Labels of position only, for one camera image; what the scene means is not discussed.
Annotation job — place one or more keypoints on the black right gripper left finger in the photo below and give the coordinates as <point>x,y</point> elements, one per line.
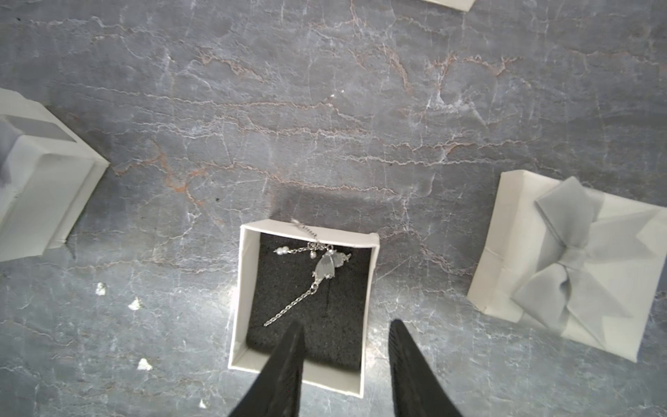
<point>276,390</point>

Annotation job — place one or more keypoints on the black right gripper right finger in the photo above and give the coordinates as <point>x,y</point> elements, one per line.
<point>416,390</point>

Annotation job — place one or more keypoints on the white jewelry box base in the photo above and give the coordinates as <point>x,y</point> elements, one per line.
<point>321,278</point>

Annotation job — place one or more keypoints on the dark grey foam insert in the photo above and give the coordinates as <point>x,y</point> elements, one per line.
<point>332,318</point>

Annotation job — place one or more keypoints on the left white bow gift box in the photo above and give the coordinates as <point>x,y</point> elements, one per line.
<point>48,174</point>

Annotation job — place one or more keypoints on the white bow gift box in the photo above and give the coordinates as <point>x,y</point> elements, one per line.
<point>48,174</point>
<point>459,5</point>

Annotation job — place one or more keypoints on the far white bow gift box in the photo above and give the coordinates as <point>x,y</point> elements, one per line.
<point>459,5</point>

